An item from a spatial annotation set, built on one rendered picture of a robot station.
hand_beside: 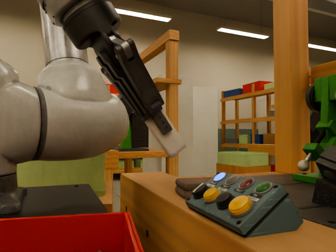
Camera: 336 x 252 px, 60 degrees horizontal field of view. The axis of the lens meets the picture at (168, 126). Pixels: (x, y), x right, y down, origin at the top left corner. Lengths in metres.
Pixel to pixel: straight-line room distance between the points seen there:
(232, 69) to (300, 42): 8.06
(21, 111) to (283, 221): 0.46
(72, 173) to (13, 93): 0.61
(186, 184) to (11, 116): 0.33
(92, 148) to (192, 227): 0.29
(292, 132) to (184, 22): 7.78
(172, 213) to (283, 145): 0.73
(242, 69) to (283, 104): 8.35
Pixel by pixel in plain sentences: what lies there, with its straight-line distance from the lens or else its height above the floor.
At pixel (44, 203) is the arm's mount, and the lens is 0.61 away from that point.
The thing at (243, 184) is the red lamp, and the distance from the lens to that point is 0.42.
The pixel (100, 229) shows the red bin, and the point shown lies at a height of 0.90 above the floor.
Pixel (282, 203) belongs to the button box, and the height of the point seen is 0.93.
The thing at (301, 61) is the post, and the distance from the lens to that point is 1.21.
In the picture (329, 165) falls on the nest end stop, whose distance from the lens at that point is 0.55.
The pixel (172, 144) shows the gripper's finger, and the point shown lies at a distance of 0.43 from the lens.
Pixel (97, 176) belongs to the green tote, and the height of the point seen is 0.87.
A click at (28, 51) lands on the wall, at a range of 7.49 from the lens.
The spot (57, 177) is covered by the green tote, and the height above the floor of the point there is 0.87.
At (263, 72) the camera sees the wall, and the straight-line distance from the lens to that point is 10.04.
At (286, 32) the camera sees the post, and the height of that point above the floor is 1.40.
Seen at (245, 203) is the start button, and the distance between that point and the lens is 0.37.
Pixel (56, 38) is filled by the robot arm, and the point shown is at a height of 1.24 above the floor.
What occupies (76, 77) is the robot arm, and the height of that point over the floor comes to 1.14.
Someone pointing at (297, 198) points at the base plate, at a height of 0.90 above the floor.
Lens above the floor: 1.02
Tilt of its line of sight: 2 degrees up
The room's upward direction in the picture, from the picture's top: straight up
